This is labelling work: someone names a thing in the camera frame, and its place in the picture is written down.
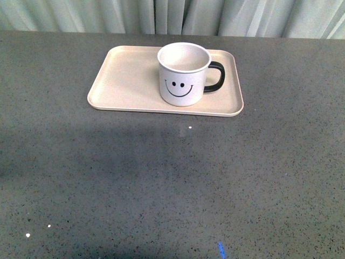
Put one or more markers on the beige rectangular tray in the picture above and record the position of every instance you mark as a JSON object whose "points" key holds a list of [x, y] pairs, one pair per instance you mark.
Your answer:
{"points": [[128, 80]]}

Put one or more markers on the pale grey curtain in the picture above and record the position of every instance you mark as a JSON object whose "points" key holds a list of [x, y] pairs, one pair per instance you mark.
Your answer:
{"points": [[247, 18]]}

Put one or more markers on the white smiley face mug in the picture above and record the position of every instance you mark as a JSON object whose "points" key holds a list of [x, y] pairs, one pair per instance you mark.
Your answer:
{"points": [[182, 73]]}

